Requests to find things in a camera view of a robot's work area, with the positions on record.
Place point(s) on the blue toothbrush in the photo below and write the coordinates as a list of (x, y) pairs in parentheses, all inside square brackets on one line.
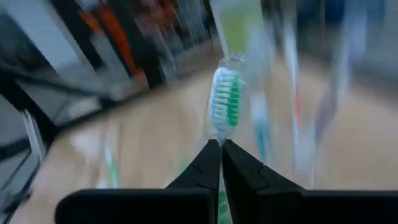
[(261, 124)]

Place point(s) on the white wipes canister green label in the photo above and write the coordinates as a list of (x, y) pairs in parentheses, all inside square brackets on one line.
[(239, 28)]

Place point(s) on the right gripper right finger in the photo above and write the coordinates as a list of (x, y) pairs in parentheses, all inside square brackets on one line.
[(280, 205)]

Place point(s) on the green toothbrush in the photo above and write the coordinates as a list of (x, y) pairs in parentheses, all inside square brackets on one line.
[(109, 165), (227, 99)]

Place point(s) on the black aluminium table frame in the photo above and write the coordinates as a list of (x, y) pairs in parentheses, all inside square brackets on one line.
[(28, 109)]

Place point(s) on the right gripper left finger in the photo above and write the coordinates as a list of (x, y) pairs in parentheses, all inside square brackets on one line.
[(186, 205)]

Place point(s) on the purple toothbrush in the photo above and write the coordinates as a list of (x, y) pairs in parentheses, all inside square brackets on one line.
[(326, 112)]

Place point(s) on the orange toothbrush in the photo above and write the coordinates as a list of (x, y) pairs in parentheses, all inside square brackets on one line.
[(295, 93)]

